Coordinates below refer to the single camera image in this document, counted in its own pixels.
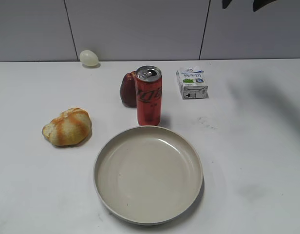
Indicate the small white milk carton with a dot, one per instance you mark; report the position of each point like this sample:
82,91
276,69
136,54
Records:
192,83

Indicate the dark red wax apple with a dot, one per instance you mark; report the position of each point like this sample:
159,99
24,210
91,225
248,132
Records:
128,91

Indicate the crusty bread roll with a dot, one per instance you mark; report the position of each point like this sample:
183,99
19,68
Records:
70,128

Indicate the pale green egg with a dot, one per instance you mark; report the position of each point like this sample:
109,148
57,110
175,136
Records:
88,58

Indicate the beige round plate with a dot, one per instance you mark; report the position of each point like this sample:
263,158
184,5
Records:
148,175

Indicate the red cola can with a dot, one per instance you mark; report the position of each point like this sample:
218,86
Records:
148,95

